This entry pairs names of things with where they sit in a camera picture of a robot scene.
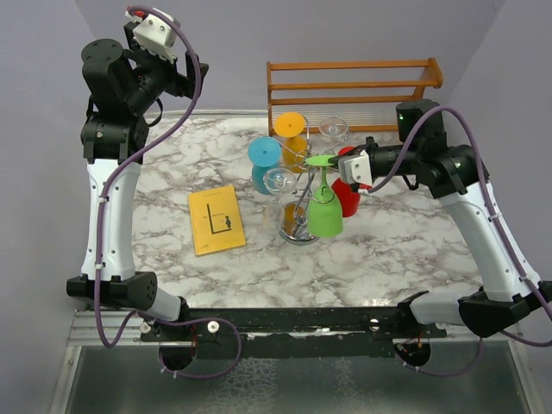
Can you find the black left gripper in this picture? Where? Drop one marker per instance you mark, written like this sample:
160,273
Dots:
178,84

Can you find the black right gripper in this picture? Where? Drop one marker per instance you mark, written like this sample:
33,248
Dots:
369,144

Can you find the clear wine glass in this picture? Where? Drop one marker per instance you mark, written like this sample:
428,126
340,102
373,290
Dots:
336,129

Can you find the red plastic wine glass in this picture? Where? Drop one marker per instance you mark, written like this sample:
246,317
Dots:
349,199

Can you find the green plastic wine glass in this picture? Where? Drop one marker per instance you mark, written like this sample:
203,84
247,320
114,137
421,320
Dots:
324,213

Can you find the yellow plastic wine glass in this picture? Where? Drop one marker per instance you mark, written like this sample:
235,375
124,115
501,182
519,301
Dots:
289,126

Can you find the clear champagne flute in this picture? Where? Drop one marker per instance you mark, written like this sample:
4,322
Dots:
279,182

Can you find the blue plastic wine glass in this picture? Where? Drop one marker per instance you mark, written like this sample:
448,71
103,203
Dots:
264,153

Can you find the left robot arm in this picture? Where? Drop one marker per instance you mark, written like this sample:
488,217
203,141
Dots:
124,82

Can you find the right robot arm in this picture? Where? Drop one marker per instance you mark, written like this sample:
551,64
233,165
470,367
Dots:
438,148

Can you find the wooden slatted rack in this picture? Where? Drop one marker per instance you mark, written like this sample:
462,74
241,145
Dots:
363,93

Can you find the chrome wine glass rack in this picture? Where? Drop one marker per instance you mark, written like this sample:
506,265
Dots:
294,228

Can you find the yellow book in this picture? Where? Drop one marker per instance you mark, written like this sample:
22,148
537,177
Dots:
216,220

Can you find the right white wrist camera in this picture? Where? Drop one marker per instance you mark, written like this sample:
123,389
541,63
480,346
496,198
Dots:
355,169

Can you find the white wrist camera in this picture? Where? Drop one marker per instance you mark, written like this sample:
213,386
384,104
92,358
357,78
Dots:
355,169
153,34

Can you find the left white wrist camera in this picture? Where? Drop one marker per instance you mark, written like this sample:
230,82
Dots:
153,34

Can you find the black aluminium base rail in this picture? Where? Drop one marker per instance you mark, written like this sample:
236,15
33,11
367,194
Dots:
282,333

